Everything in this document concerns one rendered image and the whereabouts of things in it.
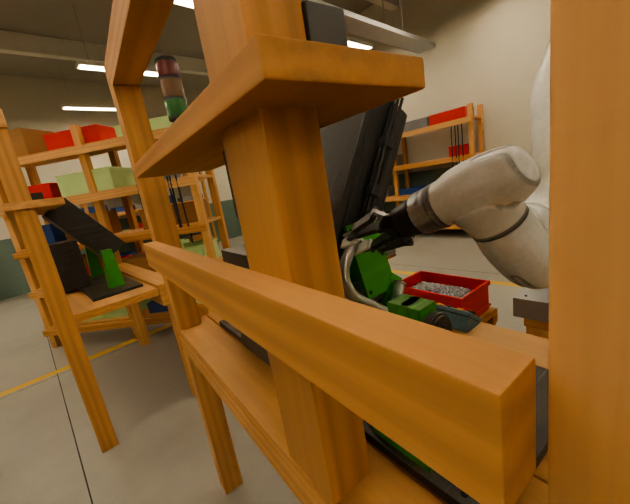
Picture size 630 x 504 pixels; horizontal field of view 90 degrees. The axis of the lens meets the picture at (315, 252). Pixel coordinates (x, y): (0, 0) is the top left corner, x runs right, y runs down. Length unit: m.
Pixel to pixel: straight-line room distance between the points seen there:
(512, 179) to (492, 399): 0.40
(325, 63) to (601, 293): 0.30
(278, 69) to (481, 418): 0.32
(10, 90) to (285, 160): 9.63
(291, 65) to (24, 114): 9.57
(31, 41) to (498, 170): 7.92
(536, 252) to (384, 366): 0.44
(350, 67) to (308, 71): 0.06
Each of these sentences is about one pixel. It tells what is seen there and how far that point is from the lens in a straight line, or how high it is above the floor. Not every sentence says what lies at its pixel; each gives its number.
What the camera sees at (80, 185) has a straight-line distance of 4.06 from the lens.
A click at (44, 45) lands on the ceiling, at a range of 8.12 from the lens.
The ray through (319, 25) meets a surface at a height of 1.60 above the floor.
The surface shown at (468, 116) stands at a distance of 6.00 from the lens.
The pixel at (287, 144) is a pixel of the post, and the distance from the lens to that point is 0.43.
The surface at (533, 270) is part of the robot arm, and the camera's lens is 0.67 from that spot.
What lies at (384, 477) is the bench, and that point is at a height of 0.88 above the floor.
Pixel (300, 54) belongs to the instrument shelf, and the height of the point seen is 1.52.
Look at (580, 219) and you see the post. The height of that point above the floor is 1.36.
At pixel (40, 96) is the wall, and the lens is 9.98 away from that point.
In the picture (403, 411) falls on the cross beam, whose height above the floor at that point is 1.22.
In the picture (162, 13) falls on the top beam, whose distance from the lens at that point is 1.02.
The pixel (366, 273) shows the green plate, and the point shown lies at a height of 1.14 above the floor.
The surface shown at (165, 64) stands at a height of 1.72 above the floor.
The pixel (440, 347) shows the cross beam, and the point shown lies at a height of 1.28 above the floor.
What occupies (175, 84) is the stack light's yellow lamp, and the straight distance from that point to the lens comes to 0.89.
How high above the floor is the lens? 1.40
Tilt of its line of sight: 13 degrees down
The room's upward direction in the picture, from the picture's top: 9 degrees counter-clockwise
